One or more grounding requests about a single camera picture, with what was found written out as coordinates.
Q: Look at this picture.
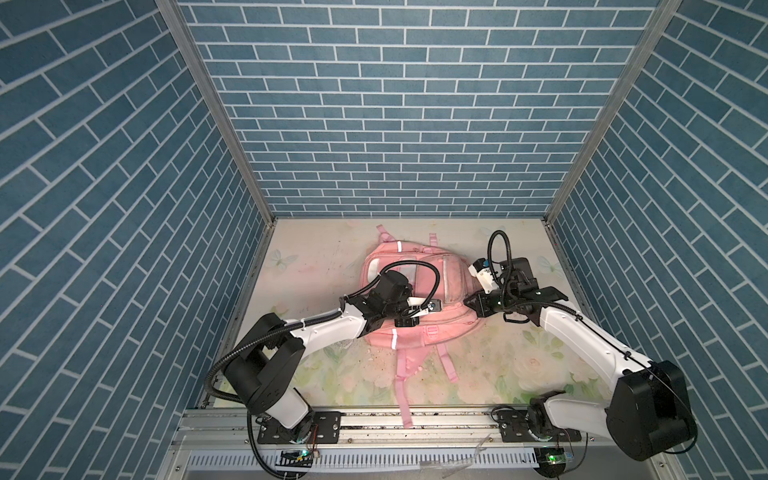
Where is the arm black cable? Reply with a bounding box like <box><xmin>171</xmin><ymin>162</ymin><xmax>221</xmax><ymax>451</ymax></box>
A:
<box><xmin>203</xmin><ymin>259</ymin><xmax>442</xmax><ymax>480</ymax></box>
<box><xmin>485</xmin><ymin>230</ymin><xmax>697</xmax><ymax>457</ymax></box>

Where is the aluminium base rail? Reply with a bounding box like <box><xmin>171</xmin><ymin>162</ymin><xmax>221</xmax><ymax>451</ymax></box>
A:
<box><xmin>158</xmin><ymin>406</ymin><xmax>685</xmax><ymax>479</ymax></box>

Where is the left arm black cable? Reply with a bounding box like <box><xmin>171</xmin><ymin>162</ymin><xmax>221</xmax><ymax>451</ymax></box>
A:
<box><xmin>203</xmin><ymin>259</ymin><xmax>442</xmax><ymax>480</ymax></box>

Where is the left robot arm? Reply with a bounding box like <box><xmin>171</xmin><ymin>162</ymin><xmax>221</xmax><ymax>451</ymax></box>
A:
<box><xmin>205</xmin><ymin>267</ymin><xmax>440</xmax><ymax>443</ymax></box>

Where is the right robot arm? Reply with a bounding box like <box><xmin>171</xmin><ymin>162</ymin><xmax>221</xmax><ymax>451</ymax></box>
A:
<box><xmin>464</xmin><ymin>258</ymin><xmax>698</xmax><ymax>461</ymax></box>

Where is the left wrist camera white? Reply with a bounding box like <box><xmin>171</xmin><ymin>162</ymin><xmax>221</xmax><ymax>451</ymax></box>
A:
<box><xmin>406</xmin><ymin>297</ymin><xmax>442</xmax><ymax>317</ymax></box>

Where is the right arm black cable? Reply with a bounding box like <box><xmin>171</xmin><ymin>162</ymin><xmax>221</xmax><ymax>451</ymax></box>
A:
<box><xmin>485</xmin><ymin>230</ymin><xmax>697</xmax><ymax>457</ymax></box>

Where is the pink student backpack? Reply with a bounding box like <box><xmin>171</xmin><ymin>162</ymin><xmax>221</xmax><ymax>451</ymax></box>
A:
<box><xmin>362</xmin><ymin>225</ymin><xmax>481</xmax><ymax>429</ymax></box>

